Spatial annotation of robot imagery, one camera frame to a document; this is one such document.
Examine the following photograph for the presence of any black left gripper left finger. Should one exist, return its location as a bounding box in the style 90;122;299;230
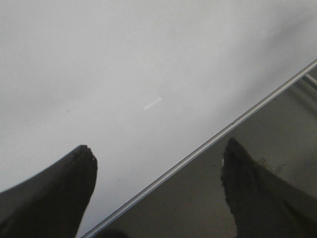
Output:
0;145;98;238

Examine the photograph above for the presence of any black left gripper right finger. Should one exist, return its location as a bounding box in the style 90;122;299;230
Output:
221;137;317;238

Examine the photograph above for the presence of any white whiteboard with aluminium frame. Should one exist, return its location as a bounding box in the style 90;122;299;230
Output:
0;0;317;236

